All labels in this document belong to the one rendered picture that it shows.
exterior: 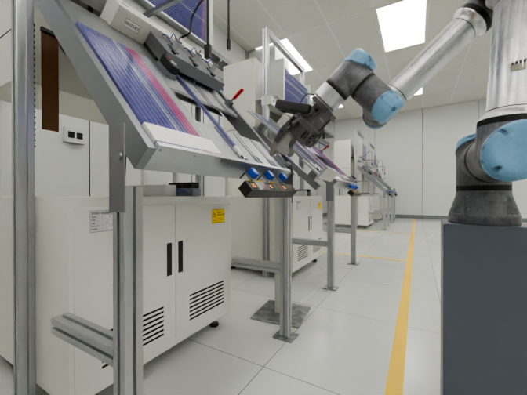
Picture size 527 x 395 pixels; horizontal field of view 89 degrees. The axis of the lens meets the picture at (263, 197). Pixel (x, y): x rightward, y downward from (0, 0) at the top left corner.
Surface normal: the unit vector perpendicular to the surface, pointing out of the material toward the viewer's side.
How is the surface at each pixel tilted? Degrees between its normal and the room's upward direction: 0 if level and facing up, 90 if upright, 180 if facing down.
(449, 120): 90
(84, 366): 90
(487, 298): 90
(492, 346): 90
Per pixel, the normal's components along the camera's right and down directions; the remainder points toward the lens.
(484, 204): -0.58, -0.29
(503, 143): -0.34, 0.14
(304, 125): -0.50, 0.00
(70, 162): 0.87, 0.00
